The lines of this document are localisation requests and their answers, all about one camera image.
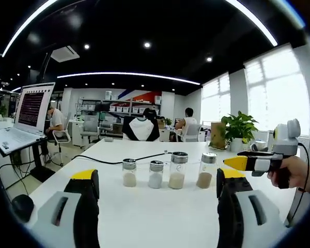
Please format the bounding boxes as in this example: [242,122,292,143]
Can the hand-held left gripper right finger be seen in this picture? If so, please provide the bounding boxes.
[216,167,287,248]

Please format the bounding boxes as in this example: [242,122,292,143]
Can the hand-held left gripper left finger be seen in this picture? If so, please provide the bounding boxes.
[30,169,100,248]

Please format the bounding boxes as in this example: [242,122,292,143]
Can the brown powder seasoning bottle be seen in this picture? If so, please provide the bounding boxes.
[196,152,218,189]

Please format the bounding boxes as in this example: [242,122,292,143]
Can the tall pale grain seasoning bottle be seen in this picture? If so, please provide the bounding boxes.
[168,151,189,190]

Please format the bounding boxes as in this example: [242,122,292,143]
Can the beige powder seasoning bottle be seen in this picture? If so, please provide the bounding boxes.
[122,158,137,188]

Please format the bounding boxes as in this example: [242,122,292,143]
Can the white powder seasoning bottle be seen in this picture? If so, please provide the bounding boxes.
[148,160,164,189]

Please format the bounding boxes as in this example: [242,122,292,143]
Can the person's right hand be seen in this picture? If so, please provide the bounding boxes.
[267,156,310,194]

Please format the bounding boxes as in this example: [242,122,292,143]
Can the white cup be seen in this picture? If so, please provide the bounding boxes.
[253,141,269,152]

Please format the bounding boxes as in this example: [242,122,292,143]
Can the green potted plant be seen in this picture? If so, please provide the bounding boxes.
[221,111,259,153]

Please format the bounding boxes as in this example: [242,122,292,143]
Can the brown paper bag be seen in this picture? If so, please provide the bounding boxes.
[210,121,227,150]

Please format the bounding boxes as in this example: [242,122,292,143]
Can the black round object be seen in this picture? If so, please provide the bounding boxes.
[11,194,35,223]

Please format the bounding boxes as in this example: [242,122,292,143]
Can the white mesh office chair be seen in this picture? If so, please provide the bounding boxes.
[180,123,203,143]

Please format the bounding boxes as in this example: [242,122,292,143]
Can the chair with black-white shirt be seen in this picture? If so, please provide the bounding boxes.
[121,115,161,143]

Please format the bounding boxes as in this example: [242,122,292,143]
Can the grey office chair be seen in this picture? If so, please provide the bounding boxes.
[79,115,100,148]

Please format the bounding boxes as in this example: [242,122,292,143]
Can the curved ceiling strip light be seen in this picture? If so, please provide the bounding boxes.
[225,0,278,48]
[1,0,77,58]

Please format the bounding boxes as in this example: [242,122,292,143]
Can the silver laptop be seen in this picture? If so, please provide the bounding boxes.
[0,82,56,156]

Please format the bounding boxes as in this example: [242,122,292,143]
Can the storage shelf with white boxes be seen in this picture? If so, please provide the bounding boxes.
[77,90,162,123]

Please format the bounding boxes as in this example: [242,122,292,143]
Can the straight ceiling strip light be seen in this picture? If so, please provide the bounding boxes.
[56,72,202,86]

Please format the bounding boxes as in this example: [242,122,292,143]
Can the ceiling air conditioner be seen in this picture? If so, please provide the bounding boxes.
[50,45,81,63]

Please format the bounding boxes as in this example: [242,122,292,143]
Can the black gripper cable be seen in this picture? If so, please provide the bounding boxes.
[296,141,310,192]

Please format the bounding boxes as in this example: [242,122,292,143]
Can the black cable on table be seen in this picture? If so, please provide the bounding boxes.
[71,151,173,165]

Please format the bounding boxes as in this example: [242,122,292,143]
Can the bundle of black cables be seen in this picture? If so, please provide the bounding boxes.
[0,151,32,197]

